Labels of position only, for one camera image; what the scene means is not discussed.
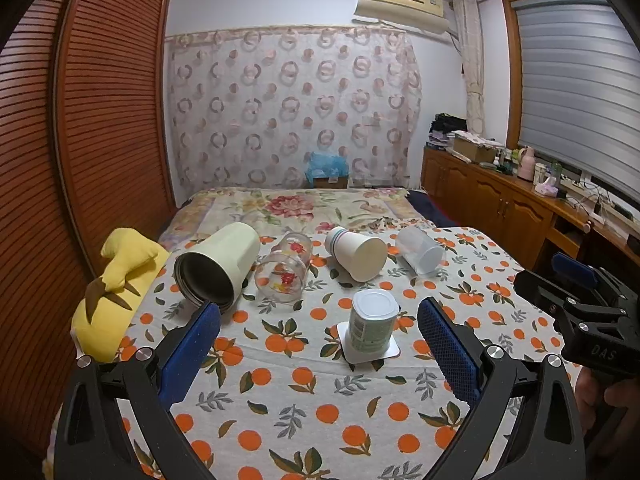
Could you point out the small cardboard box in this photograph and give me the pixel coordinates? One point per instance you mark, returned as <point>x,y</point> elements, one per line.
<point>330,182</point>

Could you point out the person's right hand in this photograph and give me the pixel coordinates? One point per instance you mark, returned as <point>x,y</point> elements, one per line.
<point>584,402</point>

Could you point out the wooden louvred wardrobe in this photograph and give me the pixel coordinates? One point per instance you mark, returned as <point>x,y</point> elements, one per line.
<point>100,125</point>

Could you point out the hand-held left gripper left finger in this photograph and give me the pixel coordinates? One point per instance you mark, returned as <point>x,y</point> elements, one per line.
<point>192,345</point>

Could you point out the floral bed sheet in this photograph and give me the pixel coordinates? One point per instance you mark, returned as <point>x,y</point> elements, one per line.
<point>280,210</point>

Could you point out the beige window curtain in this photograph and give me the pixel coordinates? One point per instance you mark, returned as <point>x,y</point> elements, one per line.
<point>472,60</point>

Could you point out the pink kettle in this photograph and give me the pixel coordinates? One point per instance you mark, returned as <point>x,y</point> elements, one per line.
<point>526,165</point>

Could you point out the yellow plush toy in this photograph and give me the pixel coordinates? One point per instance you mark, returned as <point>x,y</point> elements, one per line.
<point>120,265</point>

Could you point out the open cardboard box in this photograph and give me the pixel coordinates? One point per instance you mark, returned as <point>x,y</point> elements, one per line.
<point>475,150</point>

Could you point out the pile of clothes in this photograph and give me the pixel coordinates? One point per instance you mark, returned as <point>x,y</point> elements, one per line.
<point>447,127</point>

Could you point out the translucent plastic cup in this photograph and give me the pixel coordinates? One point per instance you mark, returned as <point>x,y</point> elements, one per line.
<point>420,252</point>

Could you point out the white striped paper cup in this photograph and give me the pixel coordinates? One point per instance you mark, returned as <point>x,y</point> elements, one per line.
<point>357,255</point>

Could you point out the dark blue blanket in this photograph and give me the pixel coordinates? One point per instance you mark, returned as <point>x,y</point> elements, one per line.
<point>430,207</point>

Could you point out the cream tumbler cup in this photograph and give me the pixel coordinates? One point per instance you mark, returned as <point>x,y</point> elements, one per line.
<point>230,252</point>

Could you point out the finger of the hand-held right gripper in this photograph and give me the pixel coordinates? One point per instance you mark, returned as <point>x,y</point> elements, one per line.
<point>540,290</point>
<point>575,267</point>

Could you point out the wooden cabinet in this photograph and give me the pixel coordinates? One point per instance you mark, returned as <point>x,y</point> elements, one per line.
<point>490,200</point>

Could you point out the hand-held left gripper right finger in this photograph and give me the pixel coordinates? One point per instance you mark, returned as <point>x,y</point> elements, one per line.
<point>447,355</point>

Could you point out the clear glass cup red print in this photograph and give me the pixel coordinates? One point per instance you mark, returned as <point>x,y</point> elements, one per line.
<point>282,270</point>

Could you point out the pink tissue pack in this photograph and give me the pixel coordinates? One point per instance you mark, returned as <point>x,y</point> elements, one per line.
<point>546,186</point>

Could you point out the circle pattern curtain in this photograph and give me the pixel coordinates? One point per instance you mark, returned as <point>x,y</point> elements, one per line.
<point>300,110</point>

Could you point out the green and white cup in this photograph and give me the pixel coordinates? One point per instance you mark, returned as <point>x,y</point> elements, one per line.
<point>372,322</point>

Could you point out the grey window blind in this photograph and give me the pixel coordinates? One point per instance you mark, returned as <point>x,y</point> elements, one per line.
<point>575,85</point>

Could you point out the blue plastic bag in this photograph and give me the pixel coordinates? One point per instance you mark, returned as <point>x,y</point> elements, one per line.
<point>325,164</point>

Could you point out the cream air conditioner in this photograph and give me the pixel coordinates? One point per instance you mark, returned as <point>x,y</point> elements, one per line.
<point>400,2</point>

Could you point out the white square coaster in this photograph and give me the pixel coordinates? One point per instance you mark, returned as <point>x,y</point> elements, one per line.
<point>350,357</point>

